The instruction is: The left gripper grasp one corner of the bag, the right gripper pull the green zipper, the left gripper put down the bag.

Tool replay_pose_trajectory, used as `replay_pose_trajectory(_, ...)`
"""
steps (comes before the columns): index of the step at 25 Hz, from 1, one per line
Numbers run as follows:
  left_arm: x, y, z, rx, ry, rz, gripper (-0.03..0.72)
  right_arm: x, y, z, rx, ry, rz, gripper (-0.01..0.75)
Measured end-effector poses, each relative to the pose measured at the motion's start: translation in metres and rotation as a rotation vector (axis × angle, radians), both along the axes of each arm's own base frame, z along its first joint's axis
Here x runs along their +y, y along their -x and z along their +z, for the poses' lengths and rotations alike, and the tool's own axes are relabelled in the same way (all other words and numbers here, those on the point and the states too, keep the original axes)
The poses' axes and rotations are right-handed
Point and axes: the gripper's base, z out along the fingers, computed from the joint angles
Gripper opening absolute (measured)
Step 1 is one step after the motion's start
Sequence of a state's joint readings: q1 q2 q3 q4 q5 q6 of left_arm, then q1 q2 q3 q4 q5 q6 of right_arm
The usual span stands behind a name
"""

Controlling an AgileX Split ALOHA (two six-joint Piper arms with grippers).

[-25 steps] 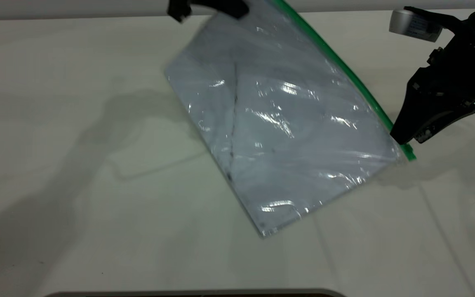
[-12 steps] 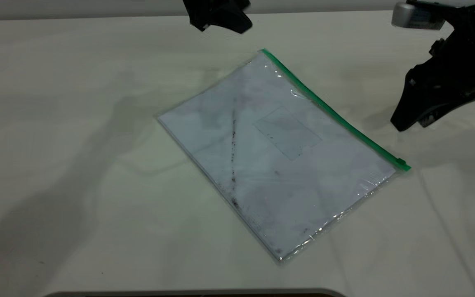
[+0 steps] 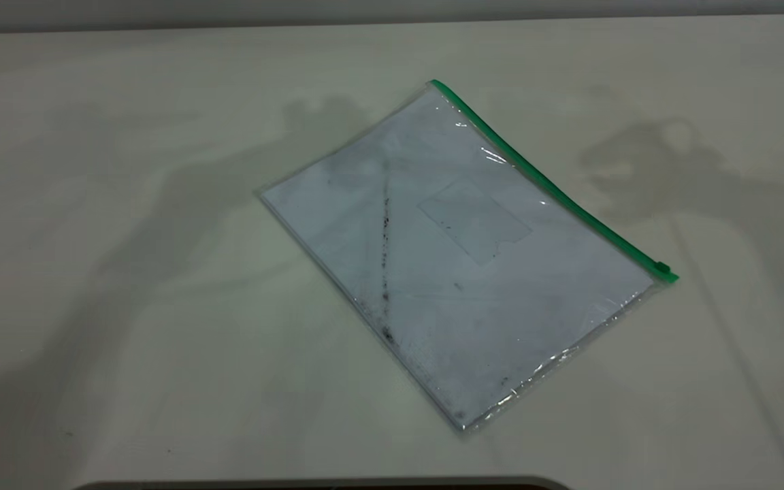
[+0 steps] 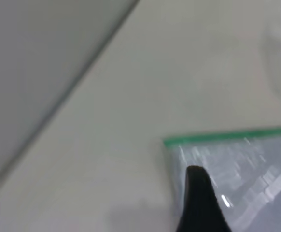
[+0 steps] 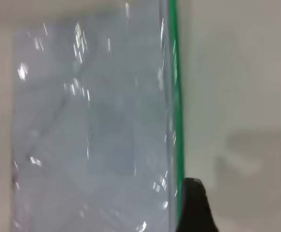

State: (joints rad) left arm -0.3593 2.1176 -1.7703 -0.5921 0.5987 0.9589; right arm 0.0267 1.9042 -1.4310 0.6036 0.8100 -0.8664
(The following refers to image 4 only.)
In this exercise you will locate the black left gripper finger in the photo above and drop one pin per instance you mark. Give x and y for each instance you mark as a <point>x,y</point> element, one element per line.
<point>198,205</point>

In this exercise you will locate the clear zip bag green closure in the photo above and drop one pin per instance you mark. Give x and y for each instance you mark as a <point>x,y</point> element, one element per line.
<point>227,137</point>

